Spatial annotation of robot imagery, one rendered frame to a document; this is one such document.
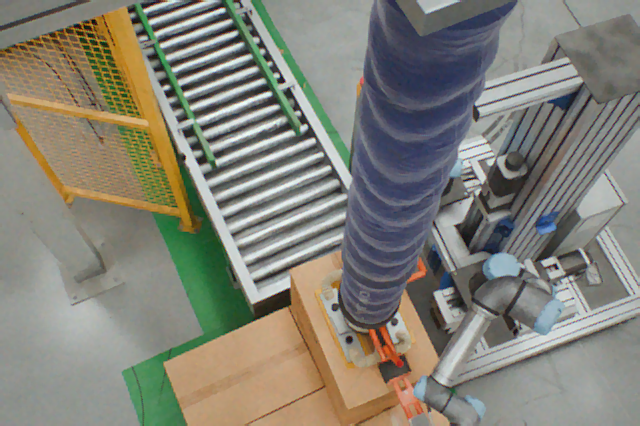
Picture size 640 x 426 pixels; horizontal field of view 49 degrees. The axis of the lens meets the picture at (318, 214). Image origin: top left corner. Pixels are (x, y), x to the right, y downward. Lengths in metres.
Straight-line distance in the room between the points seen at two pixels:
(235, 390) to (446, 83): 2.14
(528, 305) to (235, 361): 1.44
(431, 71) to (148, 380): 2.82
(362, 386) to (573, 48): 1.40
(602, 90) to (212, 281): 2.42
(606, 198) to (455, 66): 1.75
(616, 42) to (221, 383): 2.03
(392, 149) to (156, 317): 2.59
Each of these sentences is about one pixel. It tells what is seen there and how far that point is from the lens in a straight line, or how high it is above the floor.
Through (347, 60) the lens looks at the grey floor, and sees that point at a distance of 4.57.
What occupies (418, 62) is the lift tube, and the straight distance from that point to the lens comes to 1.20.
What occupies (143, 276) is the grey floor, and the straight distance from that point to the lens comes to 3.93.
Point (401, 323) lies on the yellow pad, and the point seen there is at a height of 0.97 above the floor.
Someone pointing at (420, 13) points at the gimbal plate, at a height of 2.87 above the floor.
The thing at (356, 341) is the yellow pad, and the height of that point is 0.97.
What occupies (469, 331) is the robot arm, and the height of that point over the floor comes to 1.52.
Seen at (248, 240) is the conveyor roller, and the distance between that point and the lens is 3.32.
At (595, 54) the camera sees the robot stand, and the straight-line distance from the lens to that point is 2.15.
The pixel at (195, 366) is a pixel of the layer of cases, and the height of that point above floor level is 0.54.
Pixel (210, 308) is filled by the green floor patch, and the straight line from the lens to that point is 3.80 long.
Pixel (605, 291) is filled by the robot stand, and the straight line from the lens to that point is 3.89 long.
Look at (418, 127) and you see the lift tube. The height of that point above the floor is 2.47.
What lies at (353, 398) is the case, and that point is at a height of 0.94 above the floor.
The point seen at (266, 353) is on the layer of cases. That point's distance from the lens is 3.14.
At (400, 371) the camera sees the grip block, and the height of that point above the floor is 1.09.
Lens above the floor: 3.58
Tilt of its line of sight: 64 degrees down
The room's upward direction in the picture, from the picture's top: 2 degrees clockwise
